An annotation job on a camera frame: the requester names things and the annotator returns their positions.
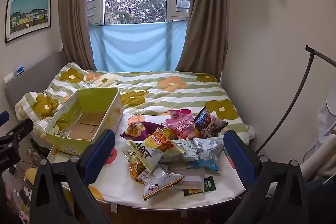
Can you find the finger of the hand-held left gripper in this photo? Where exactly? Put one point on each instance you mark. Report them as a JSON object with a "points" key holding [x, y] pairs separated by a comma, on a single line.
{"points": [[22, 128], [4, 117]]}

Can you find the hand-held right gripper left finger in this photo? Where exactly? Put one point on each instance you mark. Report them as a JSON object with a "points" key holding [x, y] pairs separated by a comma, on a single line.
{"points": [[99, 157]]}

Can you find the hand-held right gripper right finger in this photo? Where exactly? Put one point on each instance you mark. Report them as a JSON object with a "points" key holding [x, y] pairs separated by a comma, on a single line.
{"points": [[239, 158]]}

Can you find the white printed snack packet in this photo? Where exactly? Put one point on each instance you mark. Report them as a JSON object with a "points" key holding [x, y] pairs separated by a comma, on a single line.
{"points": [[183, 150], [210, 148]]}

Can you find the light blue snack packet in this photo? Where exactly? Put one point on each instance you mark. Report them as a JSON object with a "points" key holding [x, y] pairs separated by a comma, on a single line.
{"points": [[207, 165]]}

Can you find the orange snack packet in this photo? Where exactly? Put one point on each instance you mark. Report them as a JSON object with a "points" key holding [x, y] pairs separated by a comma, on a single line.
{"points": [[135, 169]]}

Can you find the black cartoon snack packet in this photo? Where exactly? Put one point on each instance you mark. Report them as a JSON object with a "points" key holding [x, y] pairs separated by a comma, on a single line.
{"points": [[214, 127]]}

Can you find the dark green snack packet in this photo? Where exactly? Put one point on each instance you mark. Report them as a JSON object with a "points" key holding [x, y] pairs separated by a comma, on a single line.
{"points": [[207, 184]]}

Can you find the purple snack packet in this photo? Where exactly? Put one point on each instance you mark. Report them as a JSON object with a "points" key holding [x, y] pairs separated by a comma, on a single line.
{"points": [[136, 129]]}

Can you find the white black-lettered snack packet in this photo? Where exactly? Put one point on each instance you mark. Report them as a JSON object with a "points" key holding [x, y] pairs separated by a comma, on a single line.
{"points": [[147, 154]]}

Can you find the dark blue snack packet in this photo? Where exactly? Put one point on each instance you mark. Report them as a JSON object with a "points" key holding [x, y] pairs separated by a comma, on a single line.
{"points": [[203, 119]]}

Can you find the green-lined cardboard box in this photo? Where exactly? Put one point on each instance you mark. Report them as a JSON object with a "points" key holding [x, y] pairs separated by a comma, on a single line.
{"points": [[105, 98]]}

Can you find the pink striped snack packet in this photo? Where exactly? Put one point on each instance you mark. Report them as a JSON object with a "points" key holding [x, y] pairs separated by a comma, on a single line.
{"points": [[183, 128]]}

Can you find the grey gold-edged snack packet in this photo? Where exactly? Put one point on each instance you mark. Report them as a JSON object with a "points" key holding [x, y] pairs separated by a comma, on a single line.
{"points": [[160, 182]]}

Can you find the yellow snack packet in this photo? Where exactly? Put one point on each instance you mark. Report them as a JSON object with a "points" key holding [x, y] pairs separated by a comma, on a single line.
{"points": [[164, 144]]}

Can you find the yellow stool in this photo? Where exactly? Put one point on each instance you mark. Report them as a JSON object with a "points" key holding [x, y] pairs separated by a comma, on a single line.
{"points": [[30, 175]]}

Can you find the white fruit-print tablecloth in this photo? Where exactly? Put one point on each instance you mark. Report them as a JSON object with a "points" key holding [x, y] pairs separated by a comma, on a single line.
{"points": [[118, 187]]}

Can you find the grey headboard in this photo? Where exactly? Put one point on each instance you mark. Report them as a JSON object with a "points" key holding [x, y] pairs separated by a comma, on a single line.
{"points": [[31, 79]]}

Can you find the blue and white device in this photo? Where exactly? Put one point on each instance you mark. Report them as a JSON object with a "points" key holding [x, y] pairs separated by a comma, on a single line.
{"points": [[20, 71]]}

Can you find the white garment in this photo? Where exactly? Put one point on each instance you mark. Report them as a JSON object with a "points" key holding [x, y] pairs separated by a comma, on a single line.
{"points": [[323, 150]]}

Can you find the dark blue trousers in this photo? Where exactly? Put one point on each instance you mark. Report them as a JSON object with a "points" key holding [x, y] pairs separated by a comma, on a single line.
{"points": [[320, 197]]}

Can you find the green striped floral quilt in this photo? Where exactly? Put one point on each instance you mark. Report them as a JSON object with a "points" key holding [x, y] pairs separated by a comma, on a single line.
{"points": [[170, 98]]}

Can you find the framed houses picture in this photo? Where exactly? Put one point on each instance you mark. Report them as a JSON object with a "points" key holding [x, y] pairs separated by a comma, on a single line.
{"points": [[27, 16]]}

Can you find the white round object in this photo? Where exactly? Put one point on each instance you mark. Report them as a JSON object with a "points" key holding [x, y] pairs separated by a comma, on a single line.
{"points": [[331, 100]]}

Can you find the light blue cloth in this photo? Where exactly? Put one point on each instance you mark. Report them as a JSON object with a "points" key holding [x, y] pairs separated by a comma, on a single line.
{"points": [[136, 48]]}

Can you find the brown curtain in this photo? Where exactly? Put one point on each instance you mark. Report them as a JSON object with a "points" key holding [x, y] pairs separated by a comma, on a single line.
{"points": [[204, 29], [74, 16]]}

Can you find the white wall socket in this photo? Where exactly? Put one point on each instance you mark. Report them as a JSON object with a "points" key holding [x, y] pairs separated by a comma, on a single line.
{"points": [[8, 77]]}

